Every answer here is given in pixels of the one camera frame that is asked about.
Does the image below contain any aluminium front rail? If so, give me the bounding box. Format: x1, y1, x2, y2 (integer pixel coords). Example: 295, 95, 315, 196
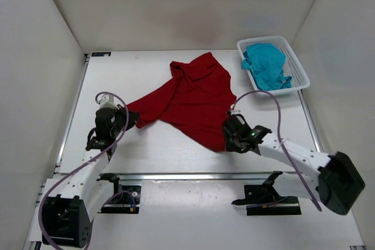
119, 172, 271, 181

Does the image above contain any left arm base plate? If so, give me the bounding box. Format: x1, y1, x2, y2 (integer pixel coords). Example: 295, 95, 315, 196
100, 181, 142, 214

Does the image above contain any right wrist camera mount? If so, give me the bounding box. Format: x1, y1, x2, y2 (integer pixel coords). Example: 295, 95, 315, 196
227, 107, 241, 116

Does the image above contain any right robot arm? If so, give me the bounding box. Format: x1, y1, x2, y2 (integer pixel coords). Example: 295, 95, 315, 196
223, 114, 366, 215

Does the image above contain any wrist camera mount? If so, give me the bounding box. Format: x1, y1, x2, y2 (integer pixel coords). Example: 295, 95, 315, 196
97, 94, 118, 110
227, 107, 241, 116

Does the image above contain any red t shirt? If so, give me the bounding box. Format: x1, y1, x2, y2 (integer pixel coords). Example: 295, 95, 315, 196
128, 52, 237, 152

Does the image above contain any teal t shirt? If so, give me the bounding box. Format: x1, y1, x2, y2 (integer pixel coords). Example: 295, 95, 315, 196
241, 43, 292, 91

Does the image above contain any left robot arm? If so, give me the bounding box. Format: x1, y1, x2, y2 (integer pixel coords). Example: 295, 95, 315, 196
38, 105, 139, 249

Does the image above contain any white plastic basket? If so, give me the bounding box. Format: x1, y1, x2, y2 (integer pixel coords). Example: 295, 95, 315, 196
237, 36, 310, 96

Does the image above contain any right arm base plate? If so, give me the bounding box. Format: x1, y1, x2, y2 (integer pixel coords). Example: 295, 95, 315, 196
244, 185, 302, 216

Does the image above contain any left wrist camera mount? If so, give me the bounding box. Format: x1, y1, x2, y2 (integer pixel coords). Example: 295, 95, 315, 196
97, 94, 118, 110

